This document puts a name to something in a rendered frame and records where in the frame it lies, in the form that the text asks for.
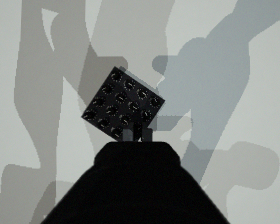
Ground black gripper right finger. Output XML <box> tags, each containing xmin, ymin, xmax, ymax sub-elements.
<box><xmin>141</xmin><ymin>122</ymin><xmax>153</xmax><ymax>142</ymax></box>

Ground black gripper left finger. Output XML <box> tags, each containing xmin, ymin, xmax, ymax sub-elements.
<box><xmin>123</xmin><ymin>122</ymin><xmax>135</xmax><ymax>141</ymax></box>

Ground black knob box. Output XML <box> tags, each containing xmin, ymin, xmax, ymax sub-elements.
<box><xmin>81</xmin><ymin>66</ymin><xmax>165</xmax><ymax>141</ymax></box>

